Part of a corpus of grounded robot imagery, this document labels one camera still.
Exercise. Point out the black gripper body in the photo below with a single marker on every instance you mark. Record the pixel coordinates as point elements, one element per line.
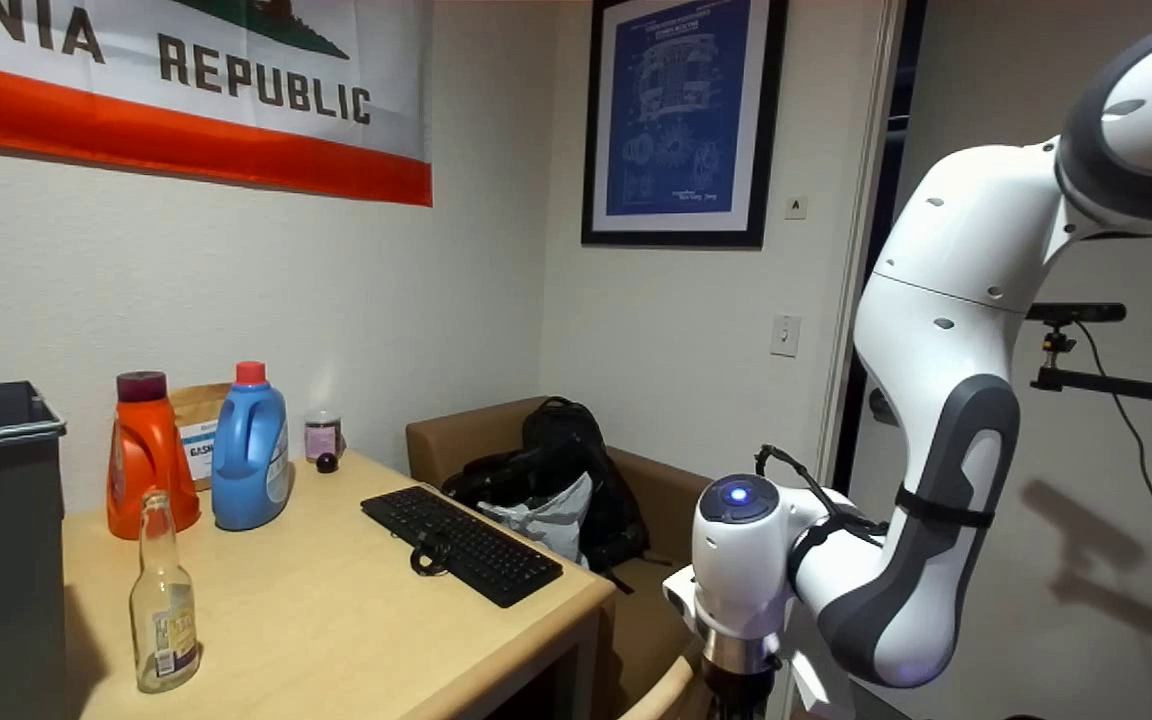
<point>736,696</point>

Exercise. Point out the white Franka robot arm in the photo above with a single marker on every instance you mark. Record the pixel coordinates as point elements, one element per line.
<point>936,403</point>

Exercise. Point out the brown armchair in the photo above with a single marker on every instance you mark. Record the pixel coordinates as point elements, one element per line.
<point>661,501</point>

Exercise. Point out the black backpack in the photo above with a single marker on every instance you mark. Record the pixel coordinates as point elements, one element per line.
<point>571,467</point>

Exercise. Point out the black keyboard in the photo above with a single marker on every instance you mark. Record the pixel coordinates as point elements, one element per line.
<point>463,546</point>

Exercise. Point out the small pink jar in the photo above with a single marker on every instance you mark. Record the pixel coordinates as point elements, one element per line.
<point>322,436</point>

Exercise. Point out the blue detergent bottle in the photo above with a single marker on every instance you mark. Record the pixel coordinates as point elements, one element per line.
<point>249,460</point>

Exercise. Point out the framed blue blueprint picture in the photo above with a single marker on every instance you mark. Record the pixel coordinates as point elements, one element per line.
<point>678,122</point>

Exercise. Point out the clear glass bottle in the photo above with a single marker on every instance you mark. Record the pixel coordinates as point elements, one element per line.
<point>165,612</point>

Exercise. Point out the cardboard box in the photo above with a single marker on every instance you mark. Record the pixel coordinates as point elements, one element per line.
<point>197,404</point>

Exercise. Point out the orange detergent bottle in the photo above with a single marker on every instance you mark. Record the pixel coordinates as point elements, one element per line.
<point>150,467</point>

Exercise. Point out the California Republic flag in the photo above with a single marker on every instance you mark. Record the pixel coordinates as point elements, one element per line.
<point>200,132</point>

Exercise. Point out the white light switch plate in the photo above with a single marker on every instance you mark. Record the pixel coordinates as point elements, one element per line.
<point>785,336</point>

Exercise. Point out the small white wall plate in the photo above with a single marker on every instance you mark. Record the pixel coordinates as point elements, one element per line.
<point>796,205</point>

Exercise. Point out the black camera on boom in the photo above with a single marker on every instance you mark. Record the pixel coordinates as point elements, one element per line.
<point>1077,313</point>

